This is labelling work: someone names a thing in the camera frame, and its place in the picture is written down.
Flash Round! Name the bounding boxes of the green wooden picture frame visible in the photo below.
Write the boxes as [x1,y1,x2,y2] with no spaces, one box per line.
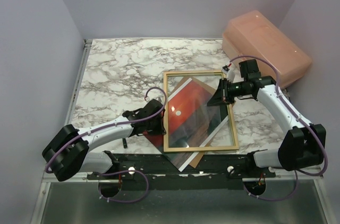
[162,70,240,153]

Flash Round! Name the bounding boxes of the small green screwdriver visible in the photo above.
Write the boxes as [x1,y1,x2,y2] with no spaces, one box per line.
[122,138,128,149]

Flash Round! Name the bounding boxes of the pink plastic storage box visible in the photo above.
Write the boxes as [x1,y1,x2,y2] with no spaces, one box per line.
[222,10,312,89]

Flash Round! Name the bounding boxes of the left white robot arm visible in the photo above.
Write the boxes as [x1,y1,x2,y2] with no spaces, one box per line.
[42,99,166,182]

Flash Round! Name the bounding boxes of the brown cardboard backing board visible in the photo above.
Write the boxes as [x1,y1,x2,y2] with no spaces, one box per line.
[167,76,226,168]

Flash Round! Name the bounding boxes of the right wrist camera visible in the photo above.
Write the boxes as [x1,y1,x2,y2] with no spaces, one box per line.
[222,59,261,82]

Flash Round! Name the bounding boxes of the sunset photo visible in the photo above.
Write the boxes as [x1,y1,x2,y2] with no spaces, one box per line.
[144,78,231,173]

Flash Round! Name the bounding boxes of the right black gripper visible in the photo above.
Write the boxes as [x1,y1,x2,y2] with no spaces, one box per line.
[207,77,250,107]

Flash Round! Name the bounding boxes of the aluminium rail frame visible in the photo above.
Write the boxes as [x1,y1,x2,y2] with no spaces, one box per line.
[29,38,94,224]

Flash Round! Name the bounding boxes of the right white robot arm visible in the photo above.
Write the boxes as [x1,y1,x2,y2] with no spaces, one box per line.
[207,56,328,177]

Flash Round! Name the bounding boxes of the clear acrylic sheet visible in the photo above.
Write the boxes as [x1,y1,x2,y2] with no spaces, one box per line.
[167,74,234,148]

